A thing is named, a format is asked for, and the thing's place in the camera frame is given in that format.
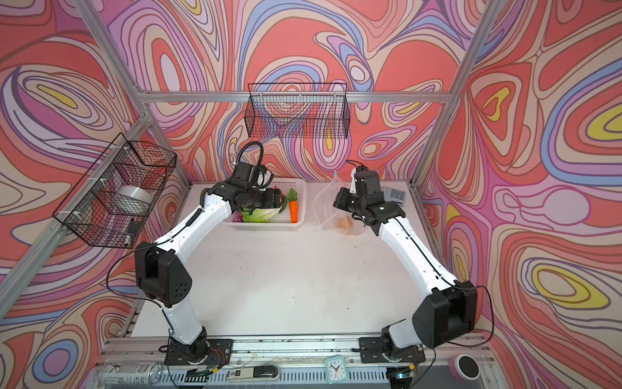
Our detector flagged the orange carrot toy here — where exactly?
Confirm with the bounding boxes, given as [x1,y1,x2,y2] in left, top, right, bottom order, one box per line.
[288,188,298,224]

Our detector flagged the clear zip top bag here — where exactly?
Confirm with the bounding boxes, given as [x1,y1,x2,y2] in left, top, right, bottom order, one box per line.
[312,172,366,236]

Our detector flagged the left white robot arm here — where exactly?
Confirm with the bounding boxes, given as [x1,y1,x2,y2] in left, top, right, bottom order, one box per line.
[134,141,285,365]

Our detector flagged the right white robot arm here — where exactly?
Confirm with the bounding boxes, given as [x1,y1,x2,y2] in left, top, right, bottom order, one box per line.
[334,161,479,361]

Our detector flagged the green lettuce cabbage toy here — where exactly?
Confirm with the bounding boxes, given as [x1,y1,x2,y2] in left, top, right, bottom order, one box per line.
[240,204,287,223]

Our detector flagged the white plastic perforated basket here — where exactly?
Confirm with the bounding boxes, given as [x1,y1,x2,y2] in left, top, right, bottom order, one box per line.
[224,178,308,231]

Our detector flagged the purple red onion toy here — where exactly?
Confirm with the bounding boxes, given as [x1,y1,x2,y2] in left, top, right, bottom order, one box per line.
[233,212,244,223]

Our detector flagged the grey calculator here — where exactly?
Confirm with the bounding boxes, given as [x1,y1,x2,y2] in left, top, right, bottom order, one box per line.
[382,186,406,206]

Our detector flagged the silver tape roll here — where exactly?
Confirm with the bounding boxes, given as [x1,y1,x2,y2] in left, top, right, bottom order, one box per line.
[113,185,153,216]

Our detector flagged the small teal alarm clock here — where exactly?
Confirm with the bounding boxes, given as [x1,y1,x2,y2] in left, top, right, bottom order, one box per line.
[325,356,350,384]

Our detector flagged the black white remote device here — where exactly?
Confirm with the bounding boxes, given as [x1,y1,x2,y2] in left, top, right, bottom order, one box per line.
[227,365,280,383]

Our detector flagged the green circuit board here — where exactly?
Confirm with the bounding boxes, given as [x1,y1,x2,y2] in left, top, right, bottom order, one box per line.
[184,370,213,383]

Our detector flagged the silver drink can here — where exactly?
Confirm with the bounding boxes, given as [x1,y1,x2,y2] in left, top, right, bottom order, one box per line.
[98,362,162,387]

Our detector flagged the black wire basket back wall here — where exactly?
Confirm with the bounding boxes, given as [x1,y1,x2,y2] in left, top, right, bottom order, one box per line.
[244,82,351,139]

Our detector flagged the black wire basket wall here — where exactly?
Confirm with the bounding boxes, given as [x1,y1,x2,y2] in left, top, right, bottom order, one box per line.
[244,82,351,139]
[53,135,178,249]

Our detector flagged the black wire basket left wall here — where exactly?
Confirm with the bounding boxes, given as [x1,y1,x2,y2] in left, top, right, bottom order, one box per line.
[53,135,178,249]

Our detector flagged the aluminium frame post left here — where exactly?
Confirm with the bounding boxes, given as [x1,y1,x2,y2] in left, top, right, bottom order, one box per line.
[72,0,193,186]

